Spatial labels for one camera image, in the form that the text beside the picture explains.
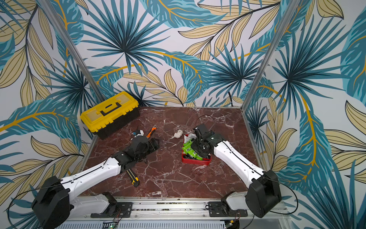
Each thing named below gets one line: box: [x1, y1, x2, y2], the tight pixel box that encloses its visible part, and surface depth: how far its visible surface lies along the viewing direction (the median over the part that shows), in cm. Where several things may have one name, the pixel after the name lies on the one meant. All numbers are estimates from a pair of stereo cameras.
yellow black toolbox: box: [80, 91, 141, 140], surface depth 97 cm
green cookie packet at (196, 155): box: [187, 148, 204, 161], surface depth 81 cm
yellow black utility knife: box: [126, 168, 140, 188], surface depth 84 cm
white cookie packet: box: [183, 133, 198, 144], surface depth 97 cm
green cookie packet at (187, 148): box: [182, 139, 197, 156], surface depth 91 cm
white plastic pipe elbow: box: [173, 129, 184, 139], surface depth 102 cm
